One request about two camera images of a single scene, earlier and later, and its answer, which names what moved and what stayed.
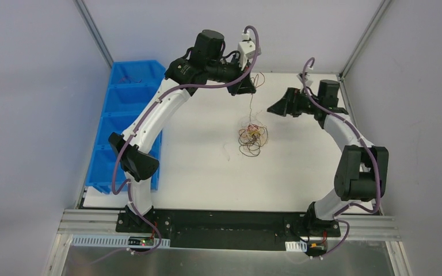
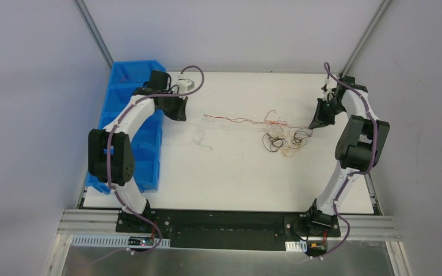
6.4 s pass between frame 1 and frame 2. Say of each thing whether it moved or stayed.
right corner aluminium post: stayed
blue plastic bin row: stayed
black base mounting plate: stayed
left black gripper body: moved
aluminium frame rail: stayed
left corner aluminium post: stayed
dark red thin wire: stayed
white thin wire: moved
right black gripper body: moved
